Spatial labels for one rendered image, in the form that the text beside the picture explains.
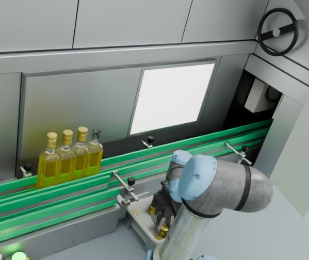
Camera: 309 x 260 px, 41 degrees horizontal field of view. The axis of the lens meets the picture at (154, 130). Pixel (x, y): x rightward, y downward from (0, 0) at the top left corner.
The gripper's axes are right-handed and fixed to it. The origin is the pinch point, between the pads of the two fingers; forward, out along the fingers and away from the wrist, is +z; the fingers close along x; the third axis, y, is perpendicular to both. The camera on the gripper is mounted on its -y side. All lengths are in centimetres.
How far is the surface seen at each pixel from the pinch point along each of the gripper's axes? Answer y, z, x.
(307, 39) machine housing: 16, -71, -71
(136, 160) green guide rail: 29.9, -11.3, -4.1
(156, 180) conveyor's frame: 20.5, -5.7, -9.3
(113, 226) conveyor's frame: 10.5, 1.8, 16.6
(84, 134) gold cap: 24, -35, 28
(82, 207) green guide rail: 12.4, -11.6, 31.0
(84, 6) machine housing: 41, -74, 25
